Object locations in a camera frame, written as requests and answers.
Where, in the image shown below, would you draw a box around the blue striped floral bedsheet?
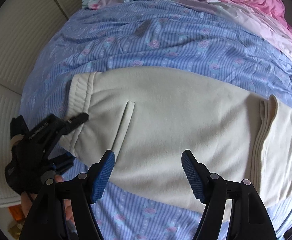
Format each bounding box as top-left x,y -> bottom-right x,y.
20,0 -> 292,239

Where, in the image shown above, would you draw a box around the pink satin duvet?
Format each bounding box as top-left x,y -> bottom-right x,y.
176,0 -> 292,69

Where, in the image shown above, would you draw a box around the cream white pants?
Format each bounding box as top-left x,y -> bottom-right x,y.
60,67 -> 292,212

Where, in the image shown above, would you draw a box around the left hand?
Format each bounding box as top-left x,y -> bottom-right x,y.
20,174 -> 76,228

